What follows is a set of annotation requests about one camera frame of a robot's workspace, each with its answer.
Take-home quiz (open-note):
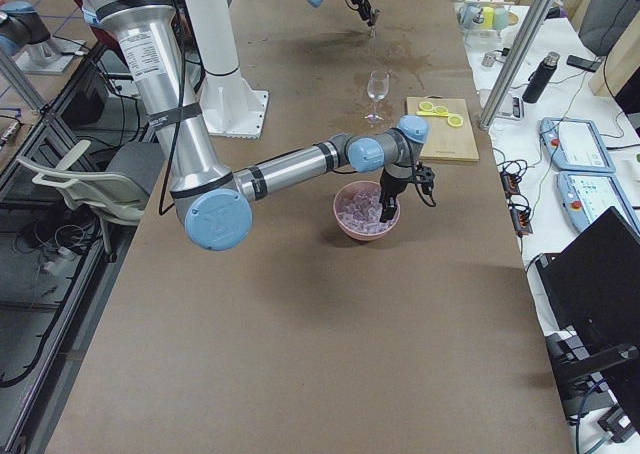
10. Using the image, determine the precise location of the white office chair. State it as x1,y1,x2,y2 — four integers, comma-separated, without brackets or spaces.
17,140,164,262

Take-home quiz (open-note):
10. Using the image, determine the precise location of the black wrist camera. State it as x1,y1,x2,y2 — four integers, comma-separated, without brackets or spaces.
415,162,435,196

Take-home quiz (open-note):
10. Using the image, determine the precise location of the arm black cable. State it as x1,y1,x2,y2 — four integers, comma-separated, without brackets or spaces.
158,3,439,218

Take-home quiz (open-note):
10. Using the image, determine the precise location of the blue teach pendant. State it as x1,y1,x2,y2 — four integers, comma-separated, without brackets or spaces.
539,117,616,173
556,171,639,233

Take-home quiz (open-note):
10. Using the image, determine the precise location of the aluminium frame post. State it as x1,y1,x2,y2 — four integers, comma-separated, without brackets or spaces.
479,0,554,131

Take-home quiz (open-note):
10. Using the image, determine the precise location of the bamboo cutting board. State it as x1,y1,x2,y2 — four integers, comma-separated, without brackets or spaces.
406,97,479,162

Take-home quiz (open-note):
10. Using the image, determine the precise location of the lower blue teach pendant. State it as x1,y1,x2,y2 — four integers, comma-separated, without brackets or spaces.
556,171,639,233

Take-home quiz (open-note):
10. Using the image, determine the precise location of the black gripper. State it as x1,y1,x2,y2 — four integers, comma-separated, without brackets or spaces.
350,0,374,22
379,171,408,223

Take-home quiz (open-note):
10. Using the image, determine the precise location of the white camera post base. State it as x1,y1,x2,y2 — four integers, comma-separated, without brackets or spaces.
185,0,269,139

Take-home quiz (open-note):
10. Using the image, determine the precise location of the upper blue teach pendant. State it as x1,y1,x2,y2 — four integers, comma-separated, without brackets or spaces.
539,117,616,173

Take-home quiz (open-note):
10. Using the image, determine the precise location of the black water bottle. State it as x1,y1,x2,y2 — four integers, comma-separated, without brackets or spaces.
522,51,560,104

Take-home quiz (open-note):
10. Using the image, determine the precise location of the pink bowl of ice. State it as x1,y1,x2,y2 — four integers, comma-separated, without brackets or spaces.
332,181,400,241

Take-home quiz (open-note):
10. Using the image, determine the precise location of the small steel cup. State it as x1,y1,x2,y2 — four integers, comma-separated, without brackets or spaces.
481,52,497,69

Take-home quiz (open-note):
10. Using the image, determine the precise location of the clear wine glass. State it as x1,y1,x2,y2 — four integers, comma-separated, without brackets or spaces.
366,70,389,123

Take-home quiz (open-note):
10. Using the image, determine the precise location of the black smartphone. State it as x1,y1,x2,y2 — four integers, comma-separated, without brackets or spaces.
566,55,601,73

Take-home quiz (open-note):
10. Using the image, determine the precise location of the white kitchen scale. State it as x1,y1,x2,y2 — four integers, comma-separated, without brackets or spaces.
496,95,524,120

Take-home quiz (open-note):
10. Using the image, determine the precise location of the yellow lemon slice far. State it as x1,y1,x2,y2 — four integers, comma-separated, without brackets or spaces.
419,101,434,113

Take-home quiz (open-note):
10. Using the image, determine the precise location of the yellow lemon slice near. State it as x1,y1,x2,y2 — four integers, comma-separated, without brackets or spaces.
447,114,464,127

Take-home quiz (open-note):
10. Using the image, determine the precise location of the yellow cup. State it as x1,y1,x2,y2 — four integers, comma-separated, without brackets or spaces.
474,6,494,29

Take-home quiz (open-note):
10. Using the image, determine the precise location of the yellow plastic stick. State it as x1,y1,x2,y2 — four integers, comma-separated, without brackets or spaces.
415,110,451,118

